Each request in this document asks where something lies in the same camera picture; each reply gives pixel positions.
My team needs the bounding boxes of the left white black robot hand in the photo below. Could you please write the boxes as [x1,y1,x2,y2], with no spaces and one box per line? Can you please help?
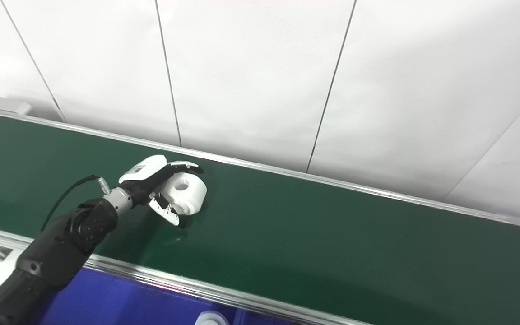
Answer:
[118,154,204,227]

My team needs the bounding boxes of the blue plastic bin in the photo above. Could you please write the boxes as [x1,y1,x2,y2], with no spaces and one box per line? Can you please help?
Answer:
[34,263,244,325]

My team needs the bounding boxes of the green conveyor belt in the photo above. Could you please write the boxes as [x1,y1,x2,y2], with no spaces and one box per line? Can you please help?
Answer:
[0,94,520,325]

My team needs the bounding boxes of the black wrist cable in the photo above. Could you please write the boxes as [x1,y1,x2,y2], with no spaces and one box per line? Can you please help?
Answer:
[40,175,112,234]

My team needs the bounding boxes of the white cylindrical plastic part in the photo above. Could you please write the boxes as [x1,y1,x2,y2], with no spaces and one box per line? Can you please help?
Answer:
[195,310,230,325]
[158,173,208,217]

